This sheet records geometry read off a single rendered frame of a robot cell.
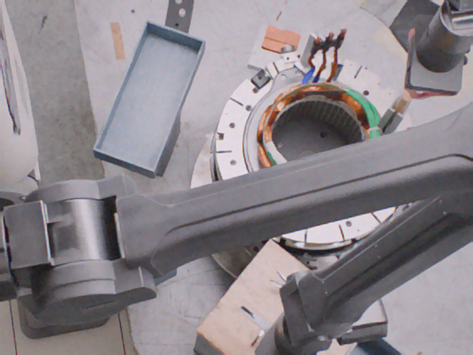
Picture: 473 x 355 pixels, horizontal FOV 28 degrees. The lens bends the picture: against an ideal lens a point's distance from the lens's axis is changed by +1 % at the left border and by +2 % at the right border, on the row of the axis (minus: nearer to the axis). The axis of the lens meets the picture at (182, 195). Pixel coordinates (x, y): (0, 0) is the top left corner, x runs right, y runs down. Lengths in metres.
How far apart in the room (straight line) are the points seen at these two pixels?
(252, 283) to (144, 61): 0.43
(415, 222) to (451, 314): 0.95
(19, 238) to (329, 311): 0.41
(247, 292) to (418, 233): 0.62
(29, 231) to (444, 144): 0.33
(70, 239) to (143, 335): 1.02
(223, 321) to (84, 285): 0.76
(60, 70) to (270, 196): 2.06
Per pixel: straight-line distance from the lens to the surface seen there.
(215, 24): 1.95
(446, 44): 1.22
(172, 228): 0.75
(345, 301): 1.03
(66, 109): 2.73
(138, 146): 1.60
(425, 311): 1.84
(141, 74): 1.64
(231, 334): 1.49
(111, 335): 2.30
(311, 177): 0.75
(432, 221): 0.90
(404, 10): 2.00
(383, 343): 1.55
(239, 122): 1.54
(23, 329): 2.30
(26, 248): 0.76
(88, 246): 0.77
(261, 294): 1.50
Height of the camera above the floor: 2.54
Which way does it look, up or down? 75 degrees down
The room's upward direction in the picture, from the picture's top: 4 degrees clockwise
